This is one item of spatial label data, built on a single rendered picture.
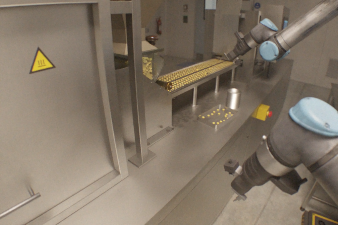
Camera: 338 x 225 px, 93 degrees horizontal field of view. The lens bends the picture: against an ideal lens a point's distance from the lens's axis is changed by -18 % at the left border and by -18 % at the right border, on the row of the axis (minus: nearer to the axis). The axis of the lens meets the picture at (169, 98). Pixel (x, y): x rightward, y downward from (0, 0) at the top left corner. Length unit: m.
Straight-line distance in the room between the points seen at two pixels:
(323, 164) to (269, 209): 1.33
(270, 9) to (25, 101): 1.45
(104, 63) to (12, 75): 0.19
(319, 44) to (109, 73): 4.71
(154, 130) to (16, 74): 0.56
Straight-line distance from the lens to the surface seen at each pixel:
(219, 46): 1.52
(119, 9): 0.50
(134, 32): 0.53
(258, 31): 1.08
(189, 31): 5.97
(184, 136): 0.83
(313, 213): 1.37
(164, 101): 0.80
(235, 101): 1.09
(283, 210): 1.73
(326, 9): 0.89
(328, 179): 0.39
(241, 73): 1.55
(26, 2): 0.40
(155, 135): 0.82
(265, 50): 0.92
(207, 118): 0.97
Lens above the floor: 1.27
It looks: 24 degrees down
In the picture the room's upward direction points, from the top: straight up
